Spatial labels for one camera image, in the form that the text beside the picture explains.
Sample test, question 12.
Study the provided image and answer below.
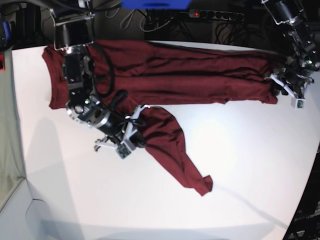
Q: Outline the red box at left edge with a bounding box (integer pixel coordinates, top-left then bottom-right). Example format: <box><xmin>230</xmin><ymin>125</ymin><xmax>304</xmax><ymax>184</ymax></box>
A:
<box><xmin>0</xmin><ymin>53</ymin><xmax>6</xmax><ymax>72</ymax></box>

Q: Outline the blue handled tool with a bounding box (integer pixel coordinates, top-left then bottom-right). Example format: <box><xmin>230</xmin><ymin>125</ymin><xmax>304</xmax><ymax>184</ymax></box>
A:
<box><xmin>2</xmin><ymin>21</ymin><xmax>12</xmax><ymax>42</ymax></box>

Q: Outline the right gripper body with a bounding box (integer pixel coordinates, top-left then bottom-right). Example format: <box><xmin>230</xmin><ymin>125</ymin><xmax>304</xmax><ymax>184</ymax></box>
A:
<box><xmin>93</xmin><ymin>104</ymin><xmax>150</xmax><ymax>152</ymax></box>

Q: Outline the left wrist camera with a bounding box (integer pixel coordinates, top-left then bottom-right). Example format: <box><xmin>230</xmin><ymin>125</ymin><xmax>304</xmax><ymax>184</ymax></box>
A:
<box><xmin>291</xmin><ymin>97</ymin><xmax>306</xmax><ymax>110</ymax></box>

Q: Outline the black power strip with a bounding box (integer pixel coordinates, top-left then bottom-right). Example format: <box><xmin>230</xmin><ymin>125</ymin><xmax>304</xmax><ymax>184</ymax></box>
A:
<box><xmin>187</xmin><ymin>9</ymin><xmax>245</xmax><ymax>23</ymax></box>

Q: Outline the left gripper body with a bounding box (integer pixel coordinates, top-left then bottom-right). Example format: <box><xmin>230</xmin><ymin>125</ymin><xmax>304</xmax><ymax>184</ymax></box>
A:
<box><xmin>265</xmin><ymin>73</ymin><xmax>314</xmax><ymax>99</ymax></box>

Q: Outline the dark red t-shirt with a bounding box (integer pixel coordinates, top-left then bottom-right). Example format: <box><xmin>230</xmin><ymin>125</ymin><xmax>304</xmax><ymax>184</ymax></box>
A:
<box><xmin>41</xmin><ymin>39</ymin><xmax>288</xmax><ymax>197</ymax></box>

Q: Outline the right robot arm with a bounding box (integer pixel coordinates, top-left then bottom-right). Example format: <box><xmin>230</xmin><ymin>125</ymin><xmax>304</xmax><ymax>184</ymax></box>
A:
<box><xmin>50</xmin><ymin>0</ymin><xmax>147</xmax><ymax>159</ymax></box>

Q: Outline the blue box at top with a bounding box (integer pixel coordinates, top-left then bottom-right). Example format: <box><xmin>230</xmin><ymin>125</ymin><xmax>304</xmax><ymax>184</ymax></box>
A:
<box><xmin>121</xmin><ymin>0</ymin><xmax>191</xmax><ymax>10</ymax></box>

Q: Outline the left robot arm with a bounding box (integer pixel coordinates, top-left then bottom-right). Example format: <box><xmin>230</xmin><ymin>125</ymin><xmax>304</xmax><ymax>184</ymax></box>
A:
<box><xmin>261</xmin><ymin>0</ymin><xmax>320</xmax><ymax>100</ymax></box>

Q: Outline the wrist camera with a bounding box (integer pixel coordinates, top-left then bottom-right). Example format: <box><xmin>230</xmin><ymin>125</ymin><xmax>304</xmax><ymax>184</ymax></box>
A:
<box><xmin>291</xmin><ymin>97</ymin><xmax>306</xmax><ymax>110</ymax></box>
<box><xmin>115</xmin><ymin>140</ymin><xmax>136</xmax><ymax>160</ymax></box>

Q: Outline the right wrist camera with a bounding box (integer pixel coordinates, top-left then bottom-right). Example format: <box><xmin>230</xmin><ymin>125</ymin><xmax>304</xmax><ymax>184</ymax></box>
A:
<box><xmin>115</xmin><ymin>140</ymin><xmax>136</xmax><ymax>160</ymax></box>

